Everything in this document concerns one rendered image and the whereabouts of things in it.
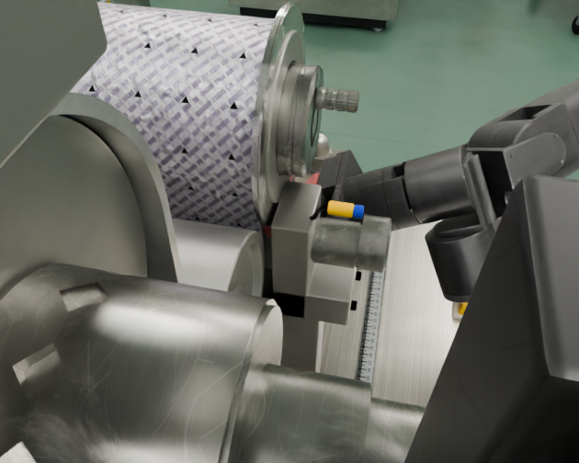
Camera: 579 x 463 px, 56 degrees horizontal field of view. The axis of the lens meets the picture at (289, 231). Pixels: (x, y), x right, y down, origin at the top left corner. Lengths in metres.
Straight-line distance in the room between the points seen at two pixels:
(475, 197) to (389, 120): 2.16
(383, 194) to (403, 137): 2.05
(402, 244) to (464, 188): 0.34
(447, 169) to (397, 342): 0.29
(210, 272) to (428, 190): 0.22
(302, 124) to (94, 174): 0.19
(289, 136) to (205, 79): 0.06
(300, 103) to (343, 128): 2.19
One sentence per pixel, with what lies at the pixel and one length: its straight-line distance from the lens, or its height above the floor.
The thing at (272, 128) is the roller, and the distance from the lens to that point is 0.33.
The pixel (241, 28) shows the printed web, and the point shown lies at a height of 1.31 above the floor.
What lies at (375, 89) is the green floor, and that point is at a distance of 2.82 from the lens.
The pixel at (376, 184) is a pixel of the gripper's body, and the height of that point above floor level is 1.16.
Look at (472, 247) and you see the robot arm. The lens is 0.47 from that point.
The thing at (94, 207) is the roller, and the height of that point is 1.36.
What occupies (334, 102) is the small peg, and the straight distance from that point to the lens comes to 0.36.
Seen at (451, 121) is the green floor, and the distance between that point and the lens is 2.67.
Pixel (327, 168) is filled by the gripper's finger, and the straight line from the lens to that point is 0.51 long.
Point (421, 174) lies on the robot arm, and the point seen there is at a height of 1.18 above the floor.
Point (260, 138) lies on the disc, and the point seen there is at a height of 1.28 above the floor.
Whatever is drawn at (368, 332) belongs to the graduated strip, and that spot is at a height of 0.90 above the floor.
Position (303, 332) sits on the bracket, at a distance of 0.47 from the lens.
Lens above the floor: 1.47
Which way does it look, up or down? 46 degrees down
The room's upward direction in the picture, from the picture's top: straight up
